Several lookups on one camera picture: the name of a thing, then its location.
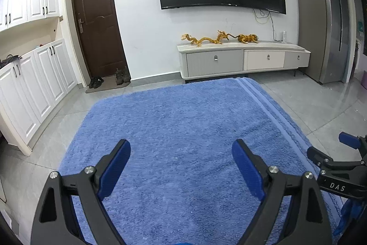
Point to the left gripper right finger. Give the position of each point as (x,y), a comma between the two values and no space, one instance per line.
(293,201)

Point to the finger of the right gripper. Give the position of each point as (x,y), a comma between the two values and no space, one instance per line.
(355,142)
(338,168)

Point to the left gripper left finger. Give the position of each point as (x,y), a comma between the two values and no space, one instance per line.
(55,220)

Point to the purple box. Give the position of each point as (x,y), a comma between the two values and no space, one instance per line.
(364,80)

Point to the blue fluffy towel mat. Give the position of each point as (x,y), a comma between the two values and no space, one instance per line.
(181,183)

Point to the white lower cabinets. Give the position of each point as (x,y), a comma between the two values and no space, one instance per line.
(32,86)

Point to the black shoes pair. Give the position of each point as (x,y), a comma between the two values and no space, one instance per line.
(96,82)

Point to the grey refrigerator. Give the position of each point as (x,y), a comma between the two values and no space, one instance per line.
(324,30)

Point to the golden dragon figurine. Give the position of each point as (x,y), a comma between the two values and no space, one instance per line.
(221,35)

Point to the brown door mat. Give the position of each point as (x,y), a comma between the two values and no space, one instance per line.
(108,84)

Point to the brown shoes pair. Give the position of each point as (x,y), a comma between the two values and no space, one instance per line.
(122,76)

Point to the white TV console cabinet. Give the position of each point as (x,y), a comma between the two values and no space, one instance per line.
(234,58)

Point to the dark brown entrance door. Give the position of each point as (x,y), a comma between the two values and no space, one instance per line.
(99,36)

